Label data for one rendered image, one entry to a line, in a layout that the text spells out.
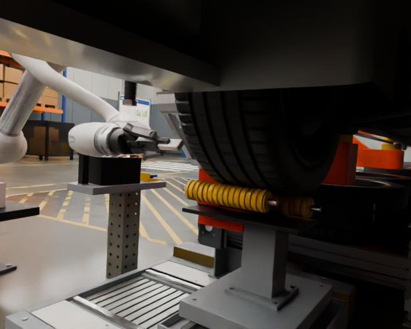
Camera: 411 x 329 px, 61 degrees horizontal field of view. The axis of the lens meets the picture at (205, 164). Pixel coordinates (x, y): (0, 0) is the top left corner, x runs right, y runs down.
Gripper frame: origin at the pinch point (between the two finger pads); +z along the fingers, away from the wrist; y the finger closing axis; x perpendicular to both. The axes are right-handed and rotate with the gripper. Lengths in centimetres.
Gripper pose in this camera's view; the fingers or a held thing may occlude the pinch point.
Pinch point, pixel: (170, 144)
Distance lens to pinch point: 92.7
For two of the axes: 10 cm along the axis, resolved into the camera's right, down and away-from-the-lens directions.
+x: 4.4, -7.2, 5.4
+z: 8.2, 0.8, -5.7
